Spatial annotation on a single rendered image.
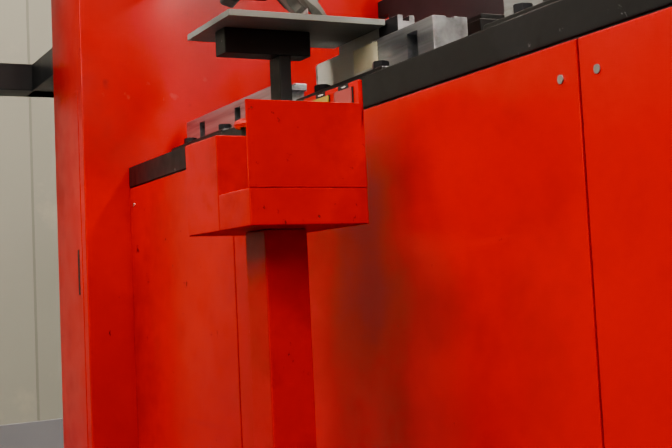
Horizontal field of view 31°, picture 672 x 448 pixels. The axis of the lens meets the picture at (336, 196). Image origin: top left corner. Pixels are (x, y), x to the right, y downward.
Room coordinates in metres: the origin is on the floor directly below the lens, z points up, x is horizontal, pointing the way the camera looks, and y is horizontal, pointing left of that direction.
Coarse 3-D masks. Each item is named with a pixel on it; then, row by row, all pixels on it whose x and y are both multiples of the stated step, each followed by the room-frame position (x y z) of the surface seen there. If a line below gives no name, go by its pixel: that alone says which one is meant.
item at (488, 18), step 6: (468, 18) 2.02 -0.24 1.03; (474, 18) 2.00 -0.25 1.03; (480, 18) 1.97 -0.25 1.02; (486, 18) 1.99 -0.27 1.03; (492, 18) 2.00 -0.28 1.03; (498, 18) 2.00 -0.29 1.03; (468, 24) 2.00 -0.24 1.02; (474, 24) 1.99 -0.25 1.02; (480, 24) 1.97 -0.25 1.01; (468, 30) 2.00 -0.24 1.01; (474, 30) 1.99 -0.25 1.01; (480, 30) 1.97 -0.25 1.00
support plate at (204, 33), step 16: (224, 16) 1.75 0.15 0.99; (240, 16) 1.74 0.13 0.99; (256, 16) 1.75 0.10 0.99; (272, 16) 1.76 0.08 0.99; (288, 16) 1.78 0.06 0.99; (304, 16) 1.79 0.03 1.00; (320, 16) 1.80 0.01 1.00; (336, 16) 1.81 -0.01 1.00; (192, 32) 1.87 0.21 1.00; (208, 32) 1.84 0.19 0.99; (320, 32) 1.88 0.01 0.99; (336, 32) 1.88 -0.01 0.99; (352, 32) 1.89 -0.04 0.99; (368, 32) 1.90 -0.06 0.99
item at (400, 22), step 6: (390, 18) 1.84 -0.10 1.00; (396, 18) 1.82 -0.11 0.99; (402, 18) 1.83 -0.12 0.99; (408, 18) 1.83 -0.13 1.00; (390, 24) 1.84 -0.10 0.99; (396, 24) 1.83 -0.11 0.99; (402, 24) 1.83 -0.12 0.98; (408, 24) 1.83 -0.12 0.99; (384, 30) 1.86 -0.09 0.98; (390, 30) 1.84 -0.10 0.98; (396, 30) 1.83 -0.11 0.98
